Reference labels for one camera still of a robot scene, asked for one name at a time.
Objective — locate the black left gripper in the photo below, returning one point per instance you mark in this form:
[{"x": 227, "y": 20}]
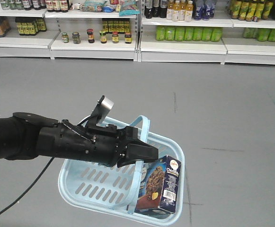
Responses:
[{"x": 108, "y": 146}]

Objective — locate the blue chocolate cookie box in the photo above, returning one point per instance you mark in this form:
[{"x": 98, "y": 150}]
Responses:
[{"x": 158, "y": 187}]

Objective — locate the white store shelving unit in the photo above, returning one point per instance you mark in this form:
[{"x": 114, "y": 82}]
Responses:
[{"x": 37, "y": 33}]

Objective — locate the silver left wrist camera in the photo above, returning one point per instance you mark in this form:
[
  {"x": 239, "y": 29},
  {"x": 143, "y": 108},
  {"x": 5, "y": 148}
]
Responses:
[{"x": 101, "y": 110}]

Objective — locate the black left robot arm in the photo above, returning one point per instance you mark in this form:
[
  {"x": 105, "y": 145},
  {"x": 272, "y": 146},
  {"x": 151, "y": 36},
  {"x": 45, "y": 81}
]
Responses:
[{"x": 25, "y": 136}]

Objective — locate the light blue plastic basket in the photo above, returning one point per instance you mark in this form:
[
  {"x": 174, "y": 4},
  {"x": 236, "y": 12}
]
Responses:
[{"x": 114, "y": 190}]

